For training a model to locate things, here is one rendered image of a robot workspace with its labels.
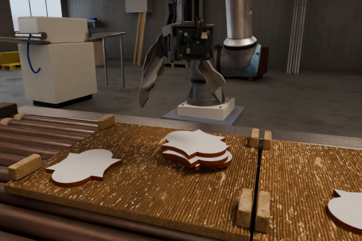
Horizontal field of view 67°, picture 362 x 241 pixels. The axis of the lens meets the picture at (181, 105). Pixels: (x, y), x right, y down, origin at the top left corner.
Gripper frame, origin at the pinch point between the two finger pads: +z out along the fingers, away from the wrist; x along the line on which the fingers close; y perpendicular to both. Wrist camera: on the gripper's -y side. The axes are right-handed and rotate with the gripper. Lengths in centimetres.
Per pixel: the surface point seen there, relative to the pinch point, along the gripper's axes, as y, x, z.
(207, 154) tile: 3.9, 3.7, 8.6
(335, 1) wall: -611, 632, -158
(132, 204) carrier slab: 9.6, -10.5, 13.0
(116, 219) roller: 9.2, -12.9, 15.2
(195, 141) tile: -1.8, 3.4, 7.8
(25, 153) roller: -20.9, -32.1, 13.0
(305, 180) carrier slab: 11.1, 19.3, 12.6
